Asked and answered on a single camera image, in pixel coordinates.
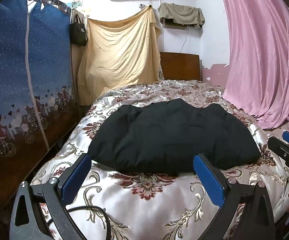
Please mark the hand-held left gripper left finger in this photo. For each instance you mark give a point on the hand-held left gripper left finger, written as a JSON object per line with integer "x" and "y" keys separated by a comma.
{"x": 75, "y": 180}

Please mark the black padded jacket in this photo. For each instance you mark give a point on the black padded jacket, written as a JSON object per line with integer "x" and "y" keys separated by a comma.
{"x": 174, "y": 135}

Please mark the black hanging bag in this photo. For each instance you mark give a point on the black hanging bag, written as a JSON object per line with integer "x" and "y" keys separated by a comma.
{"x": 78, "y": 32}

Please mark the beige draped cloth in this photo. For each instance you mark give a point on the beige draped cloth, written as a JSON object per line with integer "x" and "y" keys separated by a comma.
{"x": 182, "y": 13}

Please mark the pink curtain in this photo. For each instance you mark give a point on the pink curtain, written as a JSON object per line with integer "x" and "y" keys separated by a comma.
{"x": 259, "y": 55}

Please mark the floral satin bedspread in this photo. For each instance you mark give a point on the floral satin bedspread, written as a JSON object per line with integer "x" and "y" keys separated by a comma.
{"x": 149, "y": 205}

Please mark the wooden headboard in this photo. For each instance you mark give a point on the wooden headboard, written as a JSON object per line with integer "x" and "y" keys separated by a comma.
{"x": 179, "y": 66}

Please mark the yellow hanging cloth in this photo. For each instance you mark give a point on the yellow hanging cloth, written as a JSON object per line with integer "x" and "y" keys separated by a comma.
{"x": 119, "y": 55}

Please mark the wall poster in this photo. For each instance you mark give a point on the wall poster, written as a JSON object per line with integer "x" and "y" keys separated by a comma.
{"x": 77, "y": 1}

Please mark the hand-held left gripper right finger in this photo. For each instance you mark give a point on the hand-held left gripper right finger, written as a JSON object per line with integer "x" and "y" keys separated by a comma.
{"x": 208, "y": 180}

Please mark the blue fabric wardrobe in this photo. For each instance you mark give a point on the blue fabric wardrobe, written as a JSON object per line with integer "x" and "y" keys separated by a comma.
{"x": 27, "y": 85}

